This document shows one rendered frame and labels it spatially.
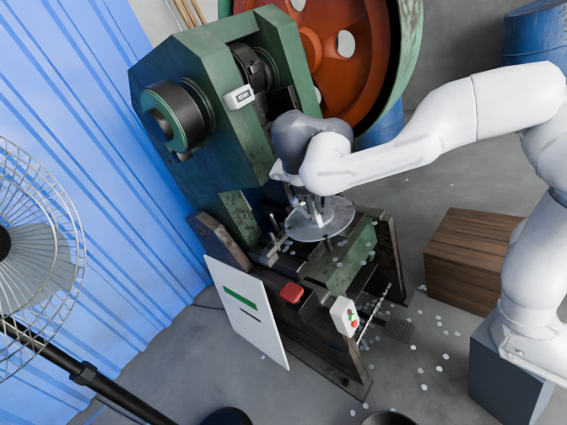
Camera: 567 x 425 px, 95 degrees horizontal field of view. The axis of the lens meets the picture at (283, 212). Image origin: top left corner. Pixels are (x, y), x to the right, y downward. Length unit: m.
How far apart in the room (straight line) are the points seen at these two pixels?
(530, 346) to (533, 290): 0.29
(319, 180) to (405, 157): 0.15
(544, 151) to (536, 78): 0.11
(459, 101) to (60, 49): 1.85
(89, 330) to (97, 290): 0.25
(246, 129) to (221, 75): 0.15
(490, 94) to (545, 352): 0.70
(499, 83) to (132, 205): 1.85
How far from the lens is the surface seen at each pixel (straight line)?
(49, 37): 1.98
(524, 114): 0.55
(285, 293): 0.87
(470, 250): 1.47
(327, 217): 1.04
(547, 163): 0.55
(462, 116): 0.52
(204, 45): 0.80
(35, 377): 2.18
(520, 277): 0.75
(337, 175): 0.51
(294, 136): 0.57
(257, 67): 0.90
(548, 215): 0.72
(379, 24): 1.04
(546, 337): 1.00
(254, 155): 0.80
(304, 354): 1.60
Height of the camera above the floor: 1.39
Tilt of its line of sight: 31 degrees down
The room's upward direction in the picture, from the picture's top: 24 degrees counter-clockwise
